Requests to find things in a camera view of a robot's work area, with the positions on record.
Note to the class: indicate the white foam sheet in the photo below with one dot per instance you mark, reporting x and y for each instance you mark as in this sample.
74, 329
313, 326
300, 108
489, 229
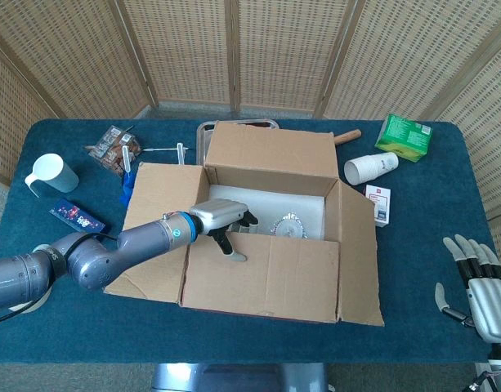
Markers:
274, 204

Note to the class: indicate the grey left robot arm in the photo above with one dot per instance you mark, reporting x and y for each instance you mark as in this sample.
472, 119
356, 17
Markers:
144, 241

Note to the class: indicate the blue fleece cloth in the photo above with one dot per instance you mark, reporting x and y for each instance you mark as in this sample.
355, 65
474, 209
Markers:
127, 190

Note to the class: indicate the wheel of coloured pins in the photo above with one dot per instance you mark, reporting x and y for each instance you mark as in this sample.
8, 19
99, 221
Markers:
289, 226

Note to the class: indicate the stainless steel tray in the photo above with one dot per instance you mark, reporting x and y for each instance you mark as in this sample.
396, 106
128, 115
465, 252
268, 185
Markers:
202, 139

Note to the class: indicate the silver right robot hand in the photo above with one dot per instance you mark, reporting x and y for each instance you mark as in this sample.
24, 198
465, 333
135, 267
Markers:
491, 302

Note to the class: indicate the green tissue pack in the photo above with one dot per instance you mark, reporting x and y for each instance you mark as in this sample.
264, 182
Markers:
403, 134

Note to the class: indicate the pale blue plastic mug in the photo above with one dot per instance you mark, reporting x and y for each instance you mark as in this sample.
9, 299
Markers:
54, 173

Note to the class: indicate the woven bamboo folding screen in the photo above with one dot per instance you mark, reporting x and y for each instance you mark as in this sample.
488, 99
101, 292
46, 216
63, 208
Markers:
274, 53

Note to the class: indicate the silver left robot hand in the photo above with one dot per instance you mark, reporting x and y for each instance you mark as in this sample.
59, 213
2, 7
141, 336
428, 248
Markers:
217, 212

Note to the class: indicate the teal blue table cover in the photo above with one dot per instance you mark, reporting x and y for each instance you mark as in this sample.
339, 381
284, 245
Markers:
417, 286

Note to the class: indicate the cream round bowl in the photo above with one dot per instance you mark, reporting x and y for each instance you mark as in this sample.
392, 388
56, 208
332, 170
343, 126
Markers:
33, 304

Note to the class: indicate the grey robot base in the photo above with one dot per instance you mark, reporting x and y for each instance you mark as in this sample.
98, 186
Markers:
233, 377

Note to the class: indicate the small white red-printed box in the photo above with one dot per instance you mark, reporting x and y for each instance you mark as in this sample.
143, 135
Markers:
381, 204

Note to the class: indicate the wooden rolling pin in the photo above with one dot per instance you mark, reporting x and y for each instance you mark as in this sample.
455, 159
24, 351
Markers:
348, 136

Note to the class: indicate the clear bag of nuts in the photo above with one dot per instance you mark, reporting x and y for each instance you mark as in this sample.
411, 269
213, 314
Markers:
111, 149

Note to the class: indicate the thin bent metal rod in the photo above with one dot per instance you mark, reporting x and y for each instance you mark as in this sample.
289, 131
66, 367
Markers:
160, 150

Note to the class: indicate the brown cardboard box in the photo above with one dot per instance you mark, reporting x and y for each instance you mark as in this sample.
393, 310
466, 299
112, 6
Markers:
274, 277

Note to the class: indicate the dark blue printed box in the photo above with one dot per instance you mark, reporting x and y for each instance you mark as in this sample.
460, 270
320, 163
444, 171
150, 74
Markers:
76, 216

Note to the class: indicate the stack of white paper cups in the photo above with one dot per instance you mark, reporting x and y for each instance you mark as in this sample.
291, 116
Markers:
368, 167

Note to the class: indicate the white plastic dropper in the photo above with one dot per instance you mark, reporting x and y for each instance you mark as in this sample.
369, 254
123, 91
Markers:
180, 155
126, 157

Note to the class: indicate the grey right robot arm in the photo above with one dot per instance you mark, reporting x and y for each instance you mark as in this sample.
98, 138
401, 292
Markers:
499, 367

